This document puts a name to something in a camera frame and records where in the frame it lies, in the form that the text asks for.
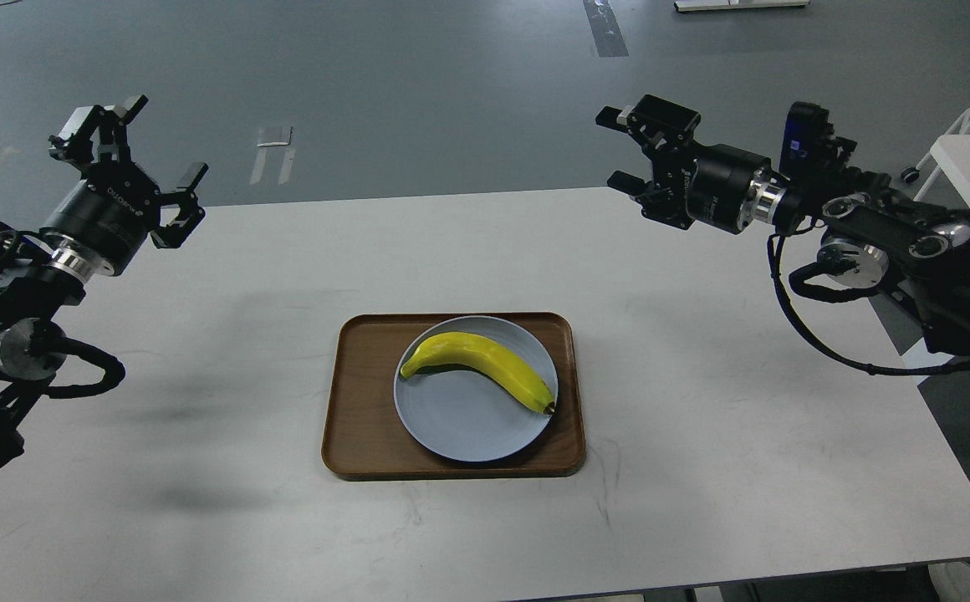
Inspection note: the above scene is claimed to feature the yellow banana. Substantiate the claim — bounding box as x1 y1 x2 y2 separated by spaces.
397 331 555 416

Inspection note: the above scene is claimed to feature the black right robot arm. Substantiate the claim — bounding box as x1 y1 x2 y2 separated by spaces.
595 95 970 375

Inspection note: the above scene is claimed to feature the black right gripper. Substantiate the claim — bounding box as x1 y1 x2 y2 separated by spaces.
595 94 772 235

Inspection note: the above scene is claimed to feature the white shoe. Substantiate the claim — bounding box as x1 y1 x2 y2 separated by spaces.
927 563 970 601

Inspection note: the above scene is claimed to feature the brown wooden tray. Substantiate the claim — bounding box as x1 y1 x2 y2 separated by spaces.
321 312 587 481

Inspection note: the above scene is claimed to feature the light blue plate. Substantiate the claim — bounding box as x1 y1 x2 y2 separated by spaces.
393 315 560 462

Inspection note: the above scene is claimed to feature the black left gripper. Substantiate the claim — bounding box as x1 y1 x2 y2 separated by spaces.
40 94 209 277

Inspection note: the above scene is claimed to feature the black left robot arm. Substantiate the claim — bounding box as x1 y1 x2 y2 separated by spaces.
0 95 207 469

